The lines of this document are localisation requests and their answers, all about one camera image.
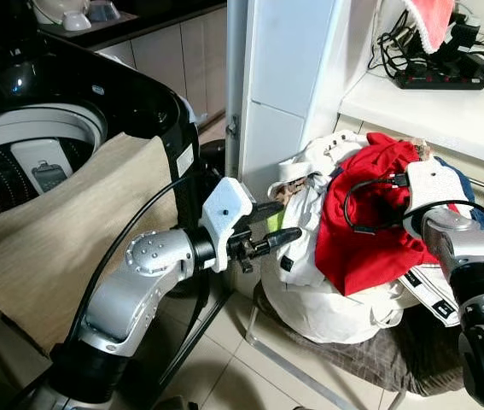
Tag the black power strip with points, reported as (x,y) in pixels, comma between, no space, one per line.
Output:
(442,81)

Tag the tall white cabinet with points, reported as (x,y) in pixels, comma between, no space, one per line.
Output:
(284,51)

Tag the black top-load washing machine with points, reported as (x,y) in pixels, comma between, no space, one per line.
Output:
(71,94)

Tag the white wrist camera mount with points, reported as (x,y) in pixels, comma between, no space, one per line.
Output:
(224,205)
(434,184)

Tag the clear glass container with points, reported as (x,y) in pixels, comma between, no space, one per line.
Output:
(105,10)

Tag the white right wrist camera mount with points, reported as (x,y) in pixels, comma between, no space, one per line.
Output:
(434,184)

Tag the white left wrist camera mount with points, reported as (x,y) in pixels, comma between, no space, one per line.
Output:
(224,205)

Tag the white shirt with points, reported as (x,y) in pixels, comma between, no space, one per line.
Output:
(306,222)

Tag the beige cloth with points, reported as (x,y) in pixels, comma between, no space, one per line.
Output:
(62,239)

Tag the patterned cloth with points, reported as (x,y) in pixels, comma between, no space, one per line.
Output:
(422,150)

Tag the green cloth item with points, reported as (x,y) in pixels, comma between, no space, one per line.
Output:
(273,220)

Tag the metal chair frame bar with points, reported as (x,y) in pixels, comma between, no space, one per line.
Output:
(297,371)

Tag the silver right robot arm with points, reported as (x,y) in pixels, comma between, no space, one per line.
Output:
(459,243)

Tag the white bowl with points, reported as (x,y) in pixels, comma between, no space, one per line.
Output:
(62,10)

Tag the brown fabric chair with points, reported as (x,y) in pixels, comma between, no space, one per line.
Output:
(412,359)

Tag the beige kitchen cabinets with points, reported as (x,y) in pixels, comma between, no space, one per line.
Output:
(173,60)

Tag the white garment with black labels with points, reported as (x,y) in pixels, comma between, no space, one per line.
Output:
(327,312)

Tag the pink towel with white fringe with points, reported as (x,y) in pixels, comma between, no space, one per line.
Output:
(434,17)

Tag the white counter cabinet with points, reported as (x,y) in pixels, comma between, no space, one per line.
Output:
(446,115)

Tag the blue denim garment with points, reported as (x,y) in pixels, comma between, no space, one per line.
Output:
(468,192)

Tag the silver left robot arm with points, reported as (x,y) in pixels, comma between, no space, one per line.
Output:
(131,286)

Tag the red garment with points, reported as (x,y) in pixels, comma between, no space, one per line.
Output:
(352,256)

